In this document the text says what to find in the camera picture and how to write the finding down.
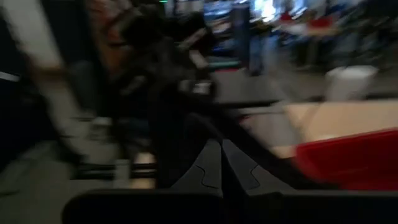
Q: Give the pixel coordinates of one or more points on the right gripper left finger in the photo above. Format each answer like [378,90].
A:
[208,174]

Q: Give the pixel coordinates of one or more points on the white cylindrical bin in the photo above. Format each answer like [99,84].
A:
[351,82]

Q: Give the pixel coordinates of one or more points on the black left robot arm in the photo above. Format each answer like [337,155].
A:
[161,46]

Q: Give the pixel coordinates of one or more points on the light wooden desk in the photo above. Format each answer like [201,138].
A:
[348,118]

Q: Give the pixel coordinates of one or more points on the grey flat monitor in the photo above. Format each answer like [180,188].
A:
[245,88]

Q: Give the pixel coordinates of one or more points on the black garment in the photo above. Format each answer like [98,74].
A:
[245,146]

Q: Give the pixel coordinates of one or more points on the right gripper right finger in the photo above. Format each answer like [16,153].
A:
[239,174]

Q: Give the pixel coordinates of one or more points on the red plastic laundry bin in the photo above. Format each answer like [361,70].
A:
[351,158]

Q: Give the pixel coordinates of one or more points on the person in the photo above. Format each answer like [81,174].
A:
[262,53]

